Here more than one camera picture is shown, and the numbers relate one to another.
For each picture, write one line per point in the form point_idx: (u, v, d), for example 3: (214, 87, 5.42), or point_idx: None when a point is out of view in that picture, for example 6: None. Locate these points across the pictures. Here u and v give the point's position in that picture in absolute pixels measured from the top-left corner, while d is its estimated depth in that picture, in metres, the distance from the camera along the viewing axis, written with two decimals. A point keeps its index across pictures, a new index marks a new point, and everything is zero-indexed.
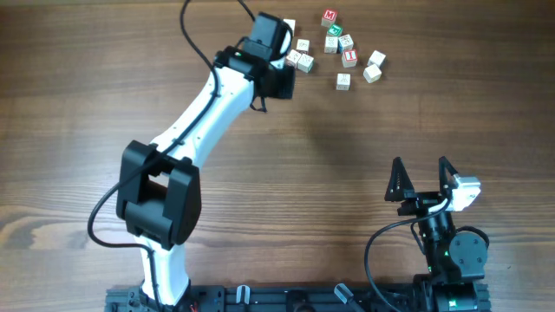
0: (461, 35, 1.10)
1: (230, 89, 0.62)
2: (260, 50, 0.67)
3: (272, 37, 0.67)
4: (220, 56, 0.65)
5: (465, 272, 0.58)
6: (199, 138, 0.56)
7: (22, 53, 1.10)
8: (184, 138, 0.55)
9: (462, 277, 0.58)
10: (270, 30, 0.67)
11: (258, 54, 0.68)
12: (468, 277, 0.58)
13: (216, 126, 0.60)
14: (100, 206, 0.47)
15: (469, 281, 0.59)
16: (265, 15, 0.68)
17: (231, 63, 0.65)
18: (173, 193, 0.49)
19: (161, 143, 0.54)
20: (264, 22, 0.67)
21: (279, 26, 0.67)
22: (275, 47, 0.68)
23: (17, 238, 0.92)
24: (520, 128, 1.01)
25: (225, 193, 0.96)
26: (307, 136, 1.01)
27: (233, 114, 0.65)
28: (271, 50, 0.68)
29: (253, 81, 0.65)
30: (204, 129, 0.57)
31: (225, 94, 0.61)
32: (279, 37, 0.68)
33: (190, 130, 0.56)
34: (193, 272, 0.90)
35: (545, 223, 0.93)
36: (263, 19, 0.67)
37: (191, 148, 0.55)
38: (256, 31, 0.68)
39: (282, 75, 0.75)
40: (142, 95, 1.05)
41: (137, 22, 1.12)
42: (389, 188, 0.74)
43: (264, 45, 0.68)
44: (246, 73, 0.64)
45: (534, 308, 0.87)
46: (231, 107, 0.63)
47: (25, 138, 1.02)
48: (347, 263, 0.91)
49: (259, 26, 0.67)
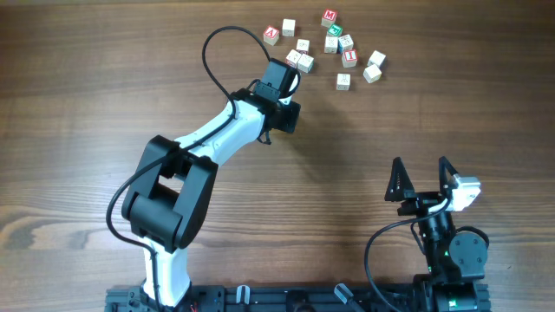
0: (461, 35, 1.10)
1: (245, 114, 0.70)
2: (269, 92, 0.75)
3: (281, 81, 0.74)
4: (237, 94, 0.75)
5: (465, 273, 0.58)
6: (218, 145, 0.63)
7: (21, 53, 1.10)
8: (205, 142, 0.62)
9: (462, 277, 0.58)
10: (281, 75, 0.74)
11: (268, 95, 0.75)
12: (467, 277, 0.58)
13: (229, 144, 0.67)
14: (120, 192, 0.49)
15: (469, 281, 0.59)
16: (277, 61, 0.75)
17: (245, 99, 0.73)
18: (192, 186, 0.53)
19: (184, 141, 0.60)
20: (276, 68, 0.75)
21: (288, 72, 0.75)
22: (284, 90, 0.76)
23: (16, 238, 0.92)
24: (520, 128, 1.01)
25: (225, 193, 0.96)
26: (307, 136, 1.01)
27: (243, 139, 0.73)
28: (280, 93, 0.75)
29: (264, 115, 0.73)
30: (221, 139, 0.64)
31: (241, 120, 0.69)
32: (287, 81, 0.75)
33: (211, 137, 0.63)
34: (193, 273, 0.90)
35: (545, 223, 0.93)
36: (274, 65, 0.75)
37: (211, 151, 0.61)
38: (268, 74, 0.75)
39: (288, 112, 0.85)
40: (142, 94, 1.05)
41: (137, 22, 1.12)
42: (388, 188, 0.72)
43: (274, 87, 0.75)
44: (259, 107, 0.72)
45: (534, 308, 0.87)
46: (243, 132, 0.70)
47: (24, 138, 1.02)
48: (347, 263, 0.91)
49: (270, 70, 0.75)
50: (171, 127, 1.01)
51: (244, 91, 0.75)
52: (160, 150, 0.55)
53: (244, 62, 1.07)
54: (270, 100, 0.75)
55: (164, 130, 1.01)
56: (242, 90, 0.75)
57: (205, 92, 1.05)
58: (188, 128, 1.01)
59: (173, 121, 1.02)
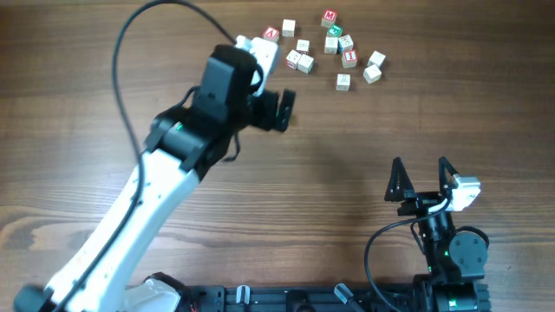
0: (461, 36, 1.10)
1: (163, 178, 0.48)
2: (212, 109, 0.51)
3: (226, 90, 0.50)
4: (158, 124, 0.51)
5: (466, 273, 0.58)
6: (107, 273, 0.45)
7: (21, 53, 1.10)
8: (88, 281, 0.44)
9: (463, 277, 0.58)
10: (225, 82, 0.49)
11: (212, 114, 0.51)
12: (468, 277, 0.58)
13: (135, 247, 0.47)
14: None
15: (469, 281, 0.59)
16: (220, 57, 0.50)
17: (167, 140, 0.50)
18: None
19: (60, 286, 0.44)
20: (216, 69, 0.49)
21: (238, 74, 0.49)
22: (236, 104, 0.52)
23: (16, 238, 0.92)
24: (520, 129, 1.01)
25: (225, 193, 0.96)
26: (307, 136, 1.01)
27: (153, 223, 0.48)
28: (227, 110, 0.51)
29: (194, 166, 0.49)
30: (115, 261, 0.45)
31: (153, 192, 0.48)
32: (233, 88, 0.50)
33: (99, 263, 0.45)
34: (193, 272, 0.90)
35: (545, 223, 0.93)
36: (214, 64, 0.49)
37: (98, 291, 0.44)
38: (207, 82, 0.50)
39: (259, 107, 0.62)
40: (143, 95, 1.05)
41: (137, 22, 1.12)
42: (389, 188, 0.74)
43: (218, 101, 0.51)
44: (183, 161, 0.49)
45: (534, 308, 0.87)
46: (154, 215, 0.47)
47: (24, 138, 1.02)
48: (347, 263, 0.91)
49: (211, 73, 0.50)
50: None
51: (172, 116, 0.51)
52: (34, 301, 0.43)
53: None
54: (213, 126, 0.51)
55: None
56: (172, 111, 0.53)
57: None
58: None
59: None
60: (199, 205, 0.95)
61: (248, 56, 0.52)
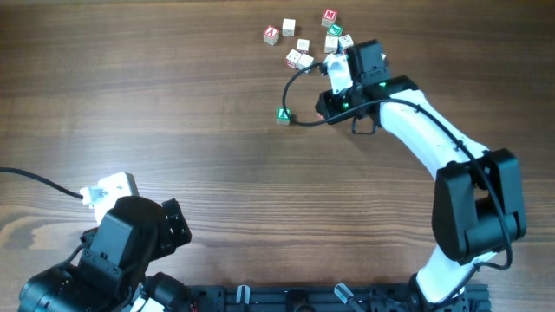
0: (461, 35, 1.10)
1: None
2: (104, 269, 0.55)
3: (120, 254, 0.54)
4: (29, 292, 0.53)
5: (367, 54, 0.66)
6: None
7: (21, 52, 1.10)
8: None
9: (363, 54, 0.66)
10: (123, 240, 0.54)
11: (105, 274, 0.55)
12: (373, 59, 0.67)
13: None
14: None
15: (375, 56, 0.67)
16: (115, 217, 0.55)
17: None
18: None
19: None
20: (112, 230, 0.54)
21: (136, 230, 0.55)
22: (131, 263, 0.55)
23: (16, 238, 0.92)
24: (520, 129, 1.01)
25: (224, 193, 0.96)
26: (307, 136, 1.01)
27: None
28: (122, 267, 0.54)
29: None
30: None
31: None
32: (131, 245, 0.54)
33: None
34: (193, 273, 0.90)
35: (545, 223, 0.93)
36: (109, 226, 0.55)
37: None
38: (101, 243, 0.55)
39: (163, 243, 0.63)
40: (142, 95, 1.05)
41: (137, 22, 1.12)
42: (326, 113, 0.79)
43: (112, 260, 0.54)
44: None
45: (534, 308, 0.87)
46: None
47: (24, 137, 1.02)
48: (347, 263, 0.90)
49: (105, 230, 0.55)
50: (170, 127, 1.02)
51: (49, 280, 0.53)
52: None
53: (244, 62, 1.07)
54: (105, 288, 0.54)
55: (164, 130, 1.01)
56: (51, 275, 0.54)
57: (205, 92, 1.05)
58: (189, 128, 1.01)
59: (173, 121, 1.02)
60: (199, 205, 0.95)
61: (147, 211, 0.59)
